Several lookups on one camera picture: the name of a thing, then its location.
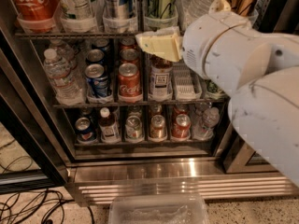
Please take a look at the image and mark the yellow taped gripper finger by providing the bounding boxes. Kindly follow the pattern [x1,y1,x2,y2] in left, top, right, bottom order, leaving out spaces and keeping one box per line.
[135,26,182,63]
[208,0,231,14]

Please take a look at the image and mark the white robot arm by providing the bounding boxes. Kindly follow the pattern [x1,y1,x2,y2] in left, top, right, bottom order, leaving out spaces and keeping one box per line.
[135,0,299,186]

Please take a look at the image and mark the clear water bottle top shelf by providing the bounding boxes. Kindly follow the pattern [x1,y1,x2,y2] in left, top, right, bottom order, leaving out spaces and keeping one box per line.
[181,0,234,23]

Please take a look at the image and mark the brown tea bottle middle shelf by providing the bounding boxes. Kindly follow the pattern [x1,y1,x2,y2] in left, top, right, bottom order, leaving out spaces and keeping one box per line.
[149,56,173,99]

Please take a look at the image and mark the middle red Coca-Cola can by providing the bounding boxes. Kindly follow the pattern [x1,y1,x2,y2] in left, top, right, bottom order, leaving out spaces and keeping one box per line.
[120,49,139,66]

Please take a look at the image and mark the rear red Coca-Cola can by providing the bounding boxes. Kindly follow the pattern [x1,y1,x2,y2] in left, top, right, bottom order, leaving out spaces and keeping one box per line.
[120,37,137,49]

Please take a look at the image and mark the front red Coca-Cola can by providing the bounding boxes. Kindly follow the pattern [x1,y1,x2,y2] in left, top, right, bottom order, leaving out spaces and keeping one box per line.
[118,63,141,97]

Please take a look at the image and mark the open fridge glass door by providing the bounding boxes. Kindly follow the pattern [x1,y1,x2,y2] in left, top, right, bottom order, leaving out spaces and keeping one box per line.
[223,0,299,174]

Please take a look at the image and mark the front green can middle shelf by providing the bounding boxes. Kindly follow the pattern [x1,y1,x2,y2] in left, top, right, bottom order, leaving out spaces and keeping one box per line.
[206,80,225,97]

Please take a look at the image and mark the rear blue Pepsi can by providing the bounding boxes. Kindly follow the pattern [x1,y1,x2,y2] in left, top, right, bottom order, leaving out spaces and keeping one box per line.
[92,38,111,59]

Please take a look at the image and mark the silver blue can top shelf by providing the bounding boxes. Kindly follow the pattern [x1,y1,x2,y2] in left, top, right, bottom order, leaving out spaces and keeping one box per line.
[104,0,134,20]

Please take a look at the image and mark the middle blue Pepsi can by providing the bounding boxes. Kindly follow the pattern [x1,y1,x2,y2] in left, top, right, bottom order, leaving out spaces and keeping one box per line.
[85,49,105,65]

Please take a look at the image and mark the front blue Pepsi can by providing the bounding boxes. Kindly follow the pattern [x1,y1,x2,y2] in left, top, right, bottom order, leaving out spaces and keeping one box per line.
[85,63,110,98]

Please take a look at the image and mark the red can bottom shelf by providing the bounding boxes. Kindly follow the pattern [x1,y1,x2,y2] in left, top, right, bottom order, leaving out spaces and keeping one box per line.
[172,114,191,138]

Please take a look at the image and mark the orange can bottom shelf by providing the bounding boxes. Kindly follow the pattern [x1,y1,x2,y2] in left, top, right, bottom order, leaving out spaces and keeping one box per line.
[149,115,165,138]

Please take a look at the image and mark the silver green can bottom shelf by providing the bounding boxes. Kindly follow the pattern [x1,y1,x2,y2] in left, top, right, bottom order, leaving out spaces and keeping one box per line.
[125,116,143,139]

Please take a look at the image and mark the water bottle bottom shelf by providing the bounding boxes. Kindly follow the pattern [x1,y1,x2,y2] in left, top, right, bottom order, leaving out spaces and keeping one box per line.
[193,107,220,141]

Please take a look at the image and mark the stainless steel fridge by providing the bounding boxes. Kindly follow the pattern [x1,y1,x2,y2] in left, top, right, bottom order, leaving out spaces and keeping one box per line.
[0,0,298,205]

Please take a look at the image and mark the white green can top shelf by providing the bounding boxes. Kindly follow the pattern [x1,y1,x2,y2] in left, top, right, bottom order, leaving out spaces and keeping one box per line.
[61,0,93,21]

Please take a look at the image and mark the rear water bottle middle shelf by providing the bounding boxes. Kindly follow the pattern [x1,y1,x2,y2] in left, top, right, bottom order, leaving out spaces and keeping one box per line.
[50,39,77,70]

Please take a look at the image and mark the tea bottle bottom shelf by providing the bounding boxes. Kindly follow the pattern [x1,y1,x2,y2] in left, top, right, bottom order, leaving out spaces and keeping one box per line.
[98,107,120,143]

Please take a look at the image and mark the front water bottle middle shelf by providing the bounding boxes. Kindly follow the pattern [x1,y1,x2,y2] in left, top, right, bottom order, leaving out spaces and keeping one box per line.
[44,49,84,105]

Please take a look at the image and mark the blue Pepsi can bottom shelf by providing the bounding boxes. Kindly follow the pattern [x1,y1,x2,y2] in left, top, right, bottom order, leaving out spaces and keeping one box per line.
[75,117,97,142]

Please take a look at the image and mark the red Coca-Cola can top shelf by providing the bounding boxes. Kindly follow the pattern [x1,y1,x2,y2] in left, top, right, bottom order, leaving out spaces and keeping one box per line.
[12,0,58,34]

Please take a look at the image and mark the empty white tray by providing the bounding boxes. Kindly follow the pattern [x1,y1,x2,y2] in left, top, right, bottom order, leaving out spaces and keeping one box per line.
[172,63,202,100]

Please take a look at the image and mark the clear plastic bin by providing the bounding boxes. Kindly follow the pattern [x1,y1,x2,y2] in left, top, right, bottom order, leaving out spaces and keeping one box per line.
[108,194,210,224]

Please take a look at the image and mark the black cables on floor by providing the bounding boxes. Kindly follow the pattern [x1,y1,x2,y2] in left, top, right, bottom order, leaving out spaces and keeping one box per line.
[0,138,95,224]

